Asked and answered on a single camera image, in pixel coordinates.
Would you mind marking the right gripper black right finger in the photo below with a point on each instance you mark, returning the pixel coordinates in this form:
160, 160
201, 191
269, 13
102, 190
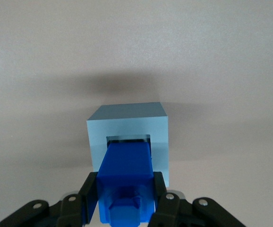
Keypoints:
174, 212

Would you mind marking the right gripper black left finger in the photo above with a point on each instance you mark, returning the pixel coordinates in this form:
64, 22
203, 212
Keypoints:
72, 210

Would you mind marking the blue plastic insert part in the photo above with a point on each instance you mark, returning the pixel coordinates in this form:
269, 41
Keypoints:
124, 160

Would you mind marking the gray cube base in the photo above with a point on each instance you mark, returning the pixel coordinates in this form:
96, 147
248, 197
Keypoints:
127, 123

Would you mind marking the large table cover sheet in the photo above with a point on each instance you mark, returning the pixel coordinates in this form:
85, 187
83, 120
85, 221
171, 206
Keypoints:
32, 71

